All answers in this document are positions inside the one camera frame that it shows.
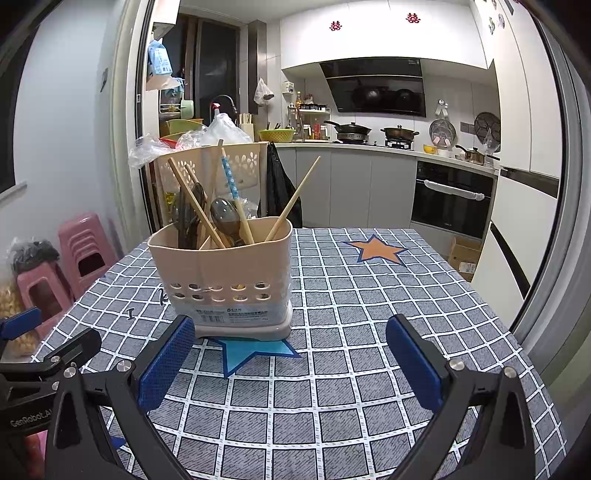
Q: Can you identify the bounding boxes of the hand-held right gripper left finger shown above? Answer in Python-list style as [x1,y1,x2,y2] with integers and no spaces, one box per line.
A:
[45,315,197,480]

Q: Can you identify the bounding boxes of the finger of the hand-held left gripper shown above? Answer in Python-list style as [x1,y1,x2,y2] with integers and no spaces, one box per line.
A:
[0,328,102,384]
[0,307,42,342]

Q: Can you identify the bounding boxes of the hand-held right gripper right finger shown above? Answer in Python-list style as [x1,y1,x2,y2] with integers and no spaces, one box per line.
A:
[385,314,539,480]

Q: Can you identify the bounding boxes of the beige plastic utensil holder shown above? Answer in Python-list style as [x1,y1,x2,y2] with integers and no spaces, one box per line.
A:
[148,216,295,341]

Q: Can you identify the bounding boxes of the blue patterned wooden chopstick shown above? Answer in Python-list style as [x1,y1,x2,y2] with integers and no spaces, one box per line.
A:
[220,147,254,244]

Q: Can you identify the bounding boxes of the yellow filled bag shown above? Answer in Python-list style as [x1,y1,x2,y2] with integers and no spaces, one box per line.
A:
[0,281,38,356]

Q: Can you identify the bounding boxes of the pink plastic stool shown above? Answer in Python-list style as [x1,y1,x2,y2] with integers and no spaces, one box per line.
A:
[16,263,75,337]
[59,213,118,287]

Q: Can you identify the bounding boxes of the grey checked tablecloth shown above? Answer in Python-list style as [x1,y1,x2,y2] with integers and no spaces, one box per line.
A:
[30,227,568,480]

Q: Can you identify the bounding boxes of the black plastic bag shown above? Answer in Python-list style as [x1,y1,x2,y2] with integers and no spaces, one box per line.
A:
[7,237,61,273]

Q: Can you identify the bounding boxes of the cardboard box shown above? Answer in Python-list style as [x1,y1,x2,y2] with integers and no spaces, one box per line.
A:
[447,236,483,282]

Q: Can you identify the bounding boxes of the black built-in oven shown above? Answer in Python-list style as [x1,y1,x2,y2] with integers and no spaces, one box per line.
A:
[410,161,497,236]

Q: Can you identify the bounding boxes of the black hanging garment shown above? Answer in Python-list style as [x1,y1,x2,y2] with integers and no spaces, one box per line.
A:
[265,142,303,229]

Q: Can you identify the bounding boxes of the clear plastic bag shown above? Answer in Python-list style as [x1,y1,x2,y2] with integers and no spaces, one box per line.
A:
[201,113,254,148]
[128,134,178,169]

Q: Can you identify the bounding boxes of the beige perforated plastic basket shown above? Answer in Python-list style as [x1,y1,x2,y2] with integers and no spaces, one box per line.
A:
[154,142,269,232]

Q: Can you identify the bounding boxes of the small steel pot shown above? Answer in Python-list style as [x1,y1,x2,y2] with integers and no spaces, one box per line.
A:
[455,145,485,164]

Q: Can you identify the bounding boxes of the brown wok with lid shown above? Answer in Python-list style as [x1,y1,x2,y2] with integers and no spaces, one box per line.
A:
[381,126,420,144]

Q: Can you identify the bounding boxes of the round metal steamer rack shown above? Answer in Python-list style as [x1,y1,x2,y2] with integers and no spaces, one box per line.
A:
[428,119,458,146]

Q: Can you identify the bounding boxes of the black wok with lid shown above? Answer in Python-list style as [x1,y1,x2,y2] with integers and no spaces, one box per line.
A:
[323,121,372,141]

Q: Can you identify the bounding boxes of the round dark hanging rack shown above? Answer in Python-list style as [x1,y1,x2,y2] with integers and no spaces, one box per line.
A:
[475,112,502,144]

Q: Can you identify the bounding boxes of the black kitchen faucet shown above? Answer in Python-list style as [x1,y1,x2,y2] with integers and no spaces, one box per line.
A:
[210,95,238,125]

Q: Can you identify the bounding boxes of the black range hood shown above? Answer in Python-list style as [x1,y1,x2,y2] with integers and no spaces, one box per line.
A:
[318,59,426,117]

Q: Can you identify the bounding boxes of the white hanging plastic bag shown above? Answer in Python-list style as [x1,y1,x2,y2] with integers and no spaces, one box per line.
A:
[254,78,275,107]

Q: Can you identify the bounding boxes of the blue hanging package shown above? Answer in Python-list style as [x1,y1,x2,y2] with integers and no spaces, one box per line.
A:
[147,39,172,77]

